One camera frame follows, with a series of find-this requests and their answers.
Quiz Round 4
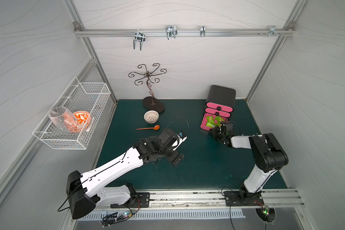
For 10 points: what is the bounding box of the clear glass cup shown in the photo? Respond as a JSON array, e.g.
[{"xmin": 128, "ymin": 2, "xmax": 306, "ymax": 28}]
[{"xmin": 48, "ymin": 106, "xmax": 78, "ymax": 131}]

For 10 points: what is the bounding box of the white vented cable duct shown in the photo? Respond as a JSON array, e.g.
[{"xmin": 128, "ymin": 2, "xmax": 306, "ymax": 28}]
[{"xmin": 78, "ymin": 208, "xmax": 246, "ymax": 222}]

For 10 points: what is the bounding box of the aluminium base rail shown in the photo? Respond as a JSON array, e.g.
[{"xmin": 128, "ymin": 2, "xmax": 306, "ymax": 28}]
[{"xmin": 68, "ymin": 188, "xmax": 305, "ymax": 212}]

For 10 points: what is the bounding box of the green cookie pack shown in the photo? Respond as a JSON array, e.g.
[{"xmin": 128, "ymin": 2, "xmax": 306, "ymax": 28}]
[
  {"xmin": 206, "ymin": 122, "xmax": 216, "ymax": 128},
  {"xmin": 206, "ymin": 116, "xmax": 214, "ymax": 122}
]

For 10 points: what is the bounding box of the black pink drawer cabinet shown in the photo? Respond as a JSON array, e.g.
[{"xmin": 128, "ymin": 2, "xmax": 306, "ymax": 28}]
[{"xmin": 200, "ymin": 85, "xmax": 236, "ymax": 131}]

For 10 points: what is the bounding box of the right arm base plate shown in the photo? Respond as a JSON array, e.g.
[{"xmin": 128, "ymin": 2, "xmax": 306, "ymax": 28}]
[{"xmin": 222, "ymin": 190, "xmax": 265, "ymax": 207}]

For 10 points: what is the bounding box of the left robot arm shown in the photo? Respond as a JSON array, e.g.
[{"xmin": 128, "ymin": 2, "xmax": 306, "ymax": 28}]
[{"xmin": 66, "ymin": 129, "xmax": 187, "ymax": 219}]

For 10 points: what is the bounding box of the aluminium top rail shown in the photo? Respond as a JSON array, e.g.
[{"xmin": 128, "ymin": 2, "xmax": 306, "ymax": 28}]
[{"xmin": 75, "ymin": 28, "xmax": 296, "ymax": 38}]

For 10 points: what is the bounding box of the white patterned small bowl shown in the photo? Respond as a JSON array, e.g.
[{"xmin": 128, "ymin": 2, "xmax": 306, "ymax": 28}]
[{"xmin": 143, "ymin": 110, "xmax": 159, "ymax": 124}]

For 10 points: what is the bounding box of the green mat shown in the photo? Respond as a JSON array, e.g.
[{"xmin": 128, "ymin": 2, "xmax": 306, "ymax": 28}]
[{"xmin": 97, "ymin": 100, "xmax": 255, "ymax": 190}]

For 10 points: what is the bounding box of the brown metal hook stand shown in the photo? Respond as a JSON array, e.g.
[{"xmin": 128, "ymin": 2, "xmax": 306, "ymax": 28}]
[{"xmin": 128, "ymin": 63, "xmax": 167, "ymax": 114}]

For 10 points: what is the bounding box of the green cookie pack barcode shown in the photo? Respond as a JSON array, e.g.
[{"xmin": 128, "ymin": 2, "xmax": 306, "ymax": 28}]
[{"xmin": 214, "ymin": 116, "xmax": 225, "ymax": 123}]

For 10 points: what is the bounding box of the orange spoon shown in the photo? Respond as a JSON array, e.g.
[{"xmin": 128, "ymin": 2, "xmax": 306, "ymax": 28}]
[{"xmin": 136, "ymin": 125, "xmax": 160, "ymax": 131}]

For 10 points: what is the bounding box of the white wire basket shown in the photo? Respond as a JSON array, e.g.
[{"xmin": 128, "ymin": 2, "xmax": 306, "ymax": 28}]
[{"xmin": 33, "ymin": 77, "xmax": 110, "ymax": 150}]

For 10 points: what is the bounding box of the orange patterned bowl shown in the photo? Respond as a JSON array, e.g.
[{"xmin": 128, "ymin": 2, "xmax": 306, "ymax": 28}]
[{"xmin": 70, "ymin": 111, "xmax": 92, "ymax": 133}]

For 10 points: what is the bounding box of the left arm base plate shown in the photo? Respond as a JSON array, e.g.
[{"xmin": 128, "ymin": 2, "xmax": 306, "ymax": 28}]
[{"xmin": 110, "ymin": 192, "xmax": 150, "ymax": 209}]

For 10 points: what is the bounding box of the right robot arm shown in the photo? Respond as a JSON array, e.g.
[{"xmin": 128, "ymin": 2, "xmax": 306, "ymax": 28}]
[{"xmin": 210, "ymin": 121, "xmax": 288, "ymax": 203}]

